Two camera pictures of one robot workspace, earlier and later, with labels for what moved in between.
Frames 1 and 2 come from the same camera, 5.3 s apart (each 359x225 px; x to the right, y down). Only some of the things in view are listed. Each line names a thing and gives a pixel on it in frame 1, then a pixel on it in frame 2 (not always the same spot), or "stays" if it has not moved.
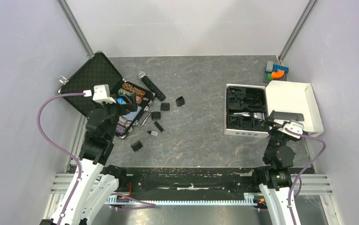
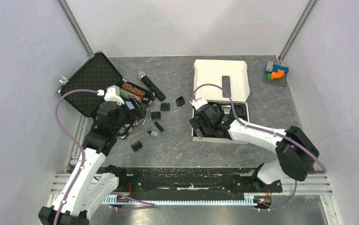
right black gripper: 274,125 -> 196,123
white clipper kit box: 247,107 -> 221,90
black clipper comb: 180,101 stays
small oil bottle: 153,133 stays
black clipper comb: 165,106 stays
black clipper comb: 137,146 stays
